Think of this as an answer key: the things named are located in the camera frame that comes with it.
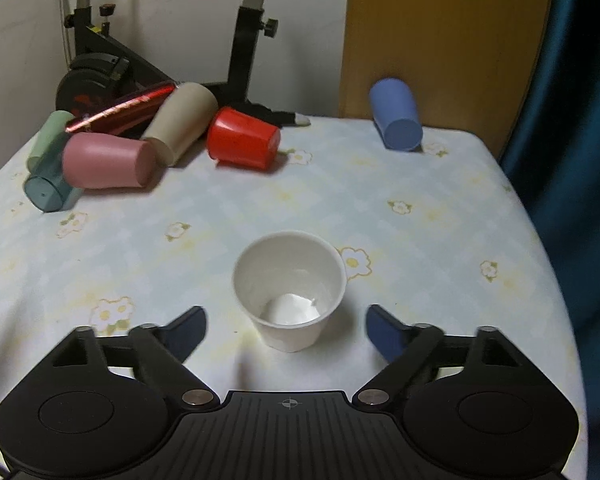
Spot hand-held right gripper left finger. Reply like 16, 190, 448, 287
50, 305, 216, 411

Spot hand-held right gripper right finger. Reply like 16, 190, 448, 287
351, 304, 540, 412

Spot white paper cup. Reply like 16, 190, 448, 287
231, 230, 347, 353

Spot pink plastic cup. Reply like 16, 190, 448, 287
62, 132, 158, 190

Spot red plastic cup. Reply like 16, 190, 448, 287
205, 106, 281, 173

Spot teal translucent plastic cup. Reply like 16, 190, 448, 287
24, 132, 84, 213

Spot beige plastic cup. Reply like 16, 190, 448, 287
141, 83, 219, 168

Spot blue plastic cup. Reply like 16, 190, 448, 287
369, 77, 425, 152

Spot light green plastic cup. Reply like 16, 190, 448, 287
26, 110, 76, 173

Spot red metallic foil tube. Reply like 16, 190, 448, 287
65, 83, 177, 136

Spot black exercise bike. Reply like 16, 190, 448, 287
55, 0, 331, 142

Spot dark blue curtain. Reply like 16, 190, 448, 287
499, 0, 600, 480

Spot wooden door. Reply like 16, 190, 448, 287
338, 0, 557, 132

